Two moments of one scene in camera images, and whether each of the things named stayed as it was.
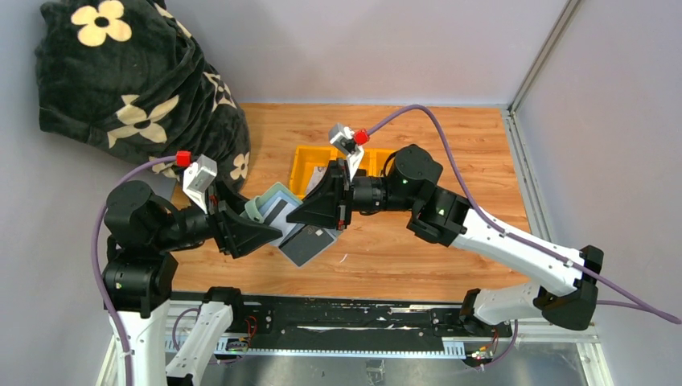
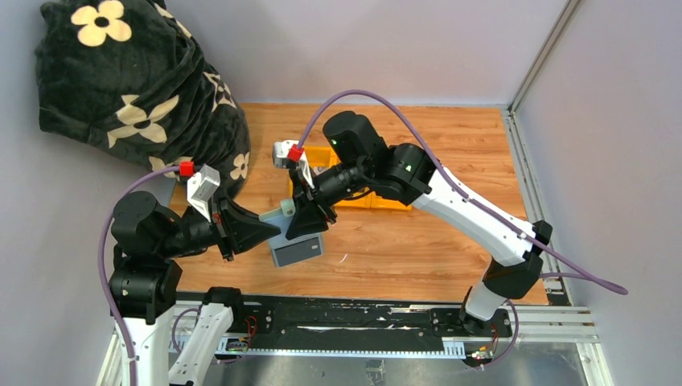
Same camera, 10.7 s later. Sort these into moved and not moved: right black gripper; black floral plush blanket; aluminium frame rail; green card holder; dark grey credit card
Moved: dark grey credit card; green card holder; right black gripper
Not moved: aluminium frame rail; black floral plush blanket
